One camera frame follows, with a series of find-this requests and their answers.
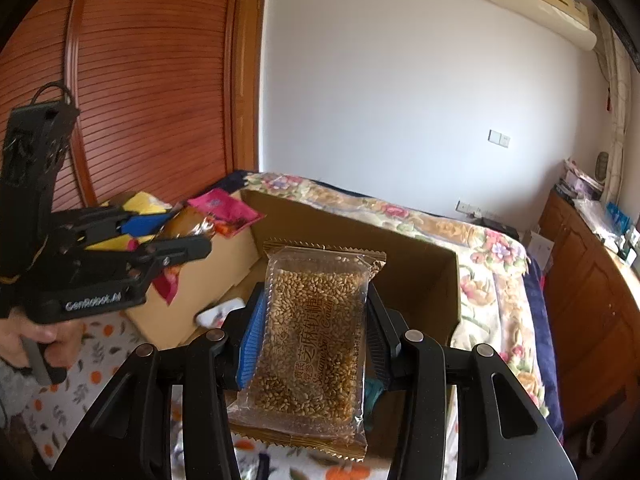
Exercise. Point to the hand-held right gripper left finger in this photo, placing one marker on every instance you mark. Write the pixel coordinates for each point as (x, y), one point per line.
(252, 340)

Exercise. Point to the white wall switch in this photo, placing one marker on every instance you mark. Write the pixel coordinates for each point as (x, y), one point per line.
(498, 138)

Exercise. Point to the person's left hand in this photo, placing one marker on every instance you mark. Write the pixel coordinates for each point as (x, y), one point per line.
(70, 340)

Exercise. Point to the brown cardboard box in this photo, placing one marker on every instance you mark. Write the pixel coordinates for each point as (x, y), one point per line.
(320, 220)

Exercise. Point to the long clear snack packet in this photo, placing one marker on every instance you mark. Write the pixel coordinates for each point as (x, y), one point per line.
(217, 312)

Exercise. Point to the wooden cabinet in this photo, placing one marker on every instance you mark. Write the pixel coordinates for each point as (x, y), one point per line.
(590, 300)

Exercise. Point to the blue boxes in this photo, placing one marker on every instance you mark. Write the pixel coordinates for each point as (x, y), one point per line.
(619, 220)

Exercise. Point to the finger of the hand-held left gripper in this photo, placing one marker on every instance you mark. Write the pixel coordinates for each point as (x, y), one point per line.
(142, 223)
(175, 251)

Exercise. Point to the white paper bag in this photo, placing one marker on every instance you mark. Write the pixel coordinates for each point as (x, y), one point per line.
(539, 251)

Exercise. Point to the white air conditioner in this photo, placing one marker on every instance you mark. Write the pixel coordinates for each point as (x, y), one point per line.
(540, 5)

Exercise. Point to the round grey mirror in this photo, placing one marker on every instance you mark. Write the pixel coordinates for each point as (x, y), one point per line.
(602, 161)

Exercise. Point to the orange-print bed sheet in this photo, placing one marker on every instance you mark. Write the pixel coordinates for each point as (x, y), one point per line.
(95, 360)

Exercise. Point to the pink snack packet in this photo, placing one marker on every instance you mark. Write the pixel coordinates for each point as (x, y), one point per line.
(167, 282)
(225, 212)

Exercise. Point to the floral blanket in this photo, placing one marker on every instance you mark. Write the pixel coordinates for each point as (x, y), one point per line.
(490, 260)

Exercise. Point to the yellow plush pillow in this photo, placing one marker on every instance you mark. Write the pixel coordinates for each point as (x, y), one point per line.
(142, 204)

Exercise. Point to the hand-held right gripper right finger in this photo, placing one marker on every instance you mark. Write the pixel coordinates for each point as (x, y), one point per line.
(382, 345)

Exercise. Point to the white wall outlet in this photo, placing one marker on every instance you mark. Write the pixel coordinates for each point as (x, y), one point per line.
(469, 207)

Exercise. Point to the pile of boxes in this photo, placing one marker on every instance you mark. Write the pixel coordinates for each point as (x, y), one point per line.
(577, 180)

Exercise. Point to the white curtain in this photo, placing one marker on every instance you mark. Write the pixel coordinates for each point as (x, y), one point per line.
(617, 110)

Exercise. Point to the clear sesame candy packet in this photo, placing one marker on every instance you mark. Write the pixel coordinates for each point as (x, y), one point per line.
(310, 340)

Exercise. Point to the wooden wardrobe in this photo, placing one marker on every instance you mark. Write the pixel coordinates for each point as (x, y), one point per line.
(150, 85)

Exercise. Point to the navy blanket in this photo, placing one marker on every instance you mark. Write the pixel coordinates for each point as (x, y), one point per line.
(545, 335)

